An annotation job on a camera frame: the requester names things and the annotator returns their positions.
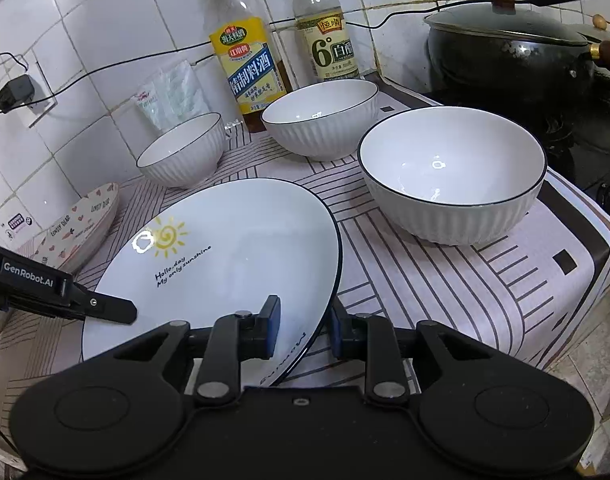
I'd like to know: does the black plug charger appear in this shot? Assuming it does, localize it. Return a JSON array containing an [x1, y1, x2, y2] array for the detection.
[[0, 75, 34, 114]]

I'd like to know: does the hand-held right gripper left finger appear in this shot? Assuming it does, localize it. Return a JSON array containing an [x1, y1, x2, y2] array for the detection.
[[112, 294, 282, 408]]

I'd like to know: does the striped patterned table mat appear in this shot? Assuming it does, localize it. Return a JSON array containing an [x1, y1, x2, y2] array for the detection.
[[0, 72, 610, 411]]

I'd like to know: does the grey pot lid wooden knob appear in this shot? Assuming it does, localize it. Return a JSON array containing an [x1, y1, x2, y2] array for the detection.
[[580, 12, 610, 43]]

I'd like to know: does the long black power cable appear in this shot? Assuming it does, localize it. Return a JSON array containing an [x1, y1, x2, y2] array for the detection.
[[32, 0, 610, 107]]

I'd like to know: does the white wall socket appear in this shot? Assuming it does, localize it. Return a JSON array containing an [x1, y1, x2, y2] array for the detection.
[[22, 60, 59, 128]]

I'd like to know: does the medium white ribbed bowl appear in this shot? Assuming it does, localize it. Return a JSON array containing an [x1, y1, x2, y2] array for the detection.
[[261, 79, 380, 162]]

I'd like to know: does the yellow label cooking wine bottle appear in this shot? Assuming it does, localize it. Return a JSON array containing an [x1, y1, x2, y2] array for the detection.
[[201, 0, 293, 133]]

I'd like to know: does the clear white vinegar bottle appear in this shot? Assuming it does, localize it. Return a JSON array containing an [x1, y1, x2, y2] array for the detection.
[[286, 0, 362, 83]]

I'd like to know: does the small white ribbed bowl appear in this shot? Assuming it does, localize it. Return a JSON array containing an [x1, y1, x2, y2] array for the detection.
[[136, 112, 229, 191]]

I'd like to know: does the black wok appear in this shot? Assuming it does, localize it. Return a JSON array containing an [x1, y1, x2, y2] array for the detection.
[[425, 20, 610, 108]]

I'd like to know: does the large white ribbed bowl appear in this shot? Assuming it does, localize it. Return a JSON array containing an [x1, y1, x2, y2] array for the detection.
[[357, 106, 548, 247]]

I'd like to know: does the dark wok lid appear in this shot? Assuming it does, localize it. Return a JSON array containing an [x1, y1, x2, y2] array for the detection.
[[424, 0, 593, 47]]

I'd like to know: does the large white sun print plate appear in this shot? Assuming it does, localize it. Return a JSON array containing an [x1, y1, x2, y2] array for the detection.
[[81, 178, 344, 388]]

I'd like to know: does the white plastic salt bag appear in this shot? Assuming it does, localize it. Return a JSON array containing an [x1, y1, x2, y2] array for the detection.
[[132, 60, 213, 131]]

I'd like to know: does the black gas stove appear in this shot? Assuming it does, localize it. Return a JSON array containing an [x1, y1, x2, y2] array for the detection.
[[425, 80, 610, 213]]

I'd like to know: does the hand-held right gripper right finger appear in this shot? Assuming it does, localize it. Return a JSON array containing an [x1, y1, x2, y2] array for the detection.
[[329, 296, 492, 407]]

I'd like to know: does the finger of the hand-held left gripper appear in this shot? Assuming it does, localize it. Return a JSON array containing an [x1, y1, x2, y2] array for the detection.
[[7, 279, 138, 325]]

